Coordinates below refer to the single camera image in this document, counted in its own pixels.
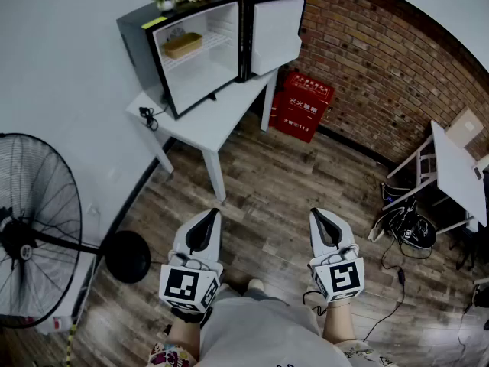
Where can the white-lined appliance door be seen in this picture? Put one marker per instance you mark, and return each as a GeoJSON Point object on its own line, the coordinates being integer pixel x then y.
{"type": "Point", "coordinates": [275, 33]}

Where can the small potted plant white pot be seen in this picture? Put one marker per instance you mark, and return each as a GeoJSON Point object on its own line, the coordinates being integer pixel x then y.
{"type": "Point", "coordinates": [166, 3]}

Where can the black mini fridge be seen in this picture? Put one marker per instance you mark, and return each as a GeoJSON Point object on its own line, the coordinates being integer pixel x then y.
{"type": "Point", "coordinates": [131, 29]}

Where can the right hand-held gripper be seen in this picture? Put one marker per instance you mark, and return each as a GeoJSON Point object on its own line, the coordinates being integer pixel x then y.
{"type": "Point", "coordinates": [344, 277]}

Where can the person's grey clothing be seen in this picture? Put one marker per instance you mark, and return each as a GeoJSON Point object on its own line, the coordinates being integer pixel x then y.
{"type": "Point", "coordinates": [260, 331]}

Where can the person's right shoe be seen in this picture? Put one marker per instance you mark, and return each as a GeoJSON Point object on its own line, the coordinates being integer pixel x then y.
{"type": "Point", "coordinates": [255, 283]}

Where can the black wristband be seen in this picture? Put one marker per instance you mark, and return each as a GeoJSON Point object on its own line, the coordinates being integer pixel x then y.
{"type": "Point", "coordinates": [187, 315]}

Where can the red crate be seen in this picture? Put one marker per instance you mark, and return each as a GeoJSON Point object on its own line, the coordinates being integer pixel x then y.
{"type": "Point", "coordinates": [302, 105]}

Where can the colourful patterned sleeve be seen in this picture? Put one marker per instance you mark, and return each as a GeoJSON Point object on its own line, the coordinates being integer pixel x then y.
{"type": "Point", "coordinates": [170, 356]}

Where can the black standing fan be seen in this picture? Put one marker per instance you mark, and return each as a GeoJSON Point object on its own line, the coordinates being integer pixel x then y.
{"type": "Point", "coordinates": [128, 256]}

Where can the white cartoon print sleeve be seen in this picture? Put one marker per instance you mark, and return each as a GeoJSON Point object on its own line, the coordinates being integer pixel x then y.
{"type": "Point", "coordinates": [363, 354]}

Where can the yellow tray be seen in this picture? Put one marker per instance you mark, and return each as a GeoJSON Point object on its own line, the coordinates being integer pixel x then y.
{"type": "Point", "coordinates": [183, 46]}

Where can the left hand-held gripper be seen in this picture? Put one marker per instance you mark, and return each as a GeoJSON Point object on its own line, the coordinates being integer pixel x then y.
{"type": "Point", "coordinates": [183, 285]}

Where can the person's right forearm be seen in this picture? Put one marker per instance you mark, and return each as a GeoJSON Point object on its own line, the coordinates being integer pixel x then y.
{"type": "Point", "coordinates": [338, 323]}

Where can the person's shoe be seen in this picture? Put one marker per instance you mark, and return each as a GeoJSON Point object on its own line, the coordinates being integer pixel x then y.
{"type": "Point", "coordinates": [255, 283]}
{"type": "Point", "coordinates": [226, 287]}

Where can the white square table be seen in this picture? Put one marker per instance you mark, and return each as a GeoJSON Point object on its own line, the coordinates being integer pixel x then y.
{"type": "Point", "coordinates": [456, 170]}

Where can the cardboard box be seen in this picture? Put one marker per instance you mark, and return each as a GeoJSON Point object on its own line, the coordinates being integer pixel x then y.
{"type": "Point", "coordinates": [464, 128]}

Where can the person's left shoe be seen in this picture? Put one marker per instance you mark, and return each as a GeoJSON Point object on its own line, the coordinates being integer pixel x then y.
{"type": "Point", "coordinates": [226, 287]}

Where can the yellow label sticker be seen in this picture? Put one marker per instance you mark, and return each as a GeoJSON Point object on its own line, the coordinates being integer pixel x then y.
{"type": "Point", "coordinates": [150, 23]}

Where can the person's left forearm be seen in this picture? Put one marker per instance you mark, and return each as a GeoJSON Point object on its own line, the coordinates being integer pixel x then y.
{"type": "Point", "coordinates": [185, 336]}

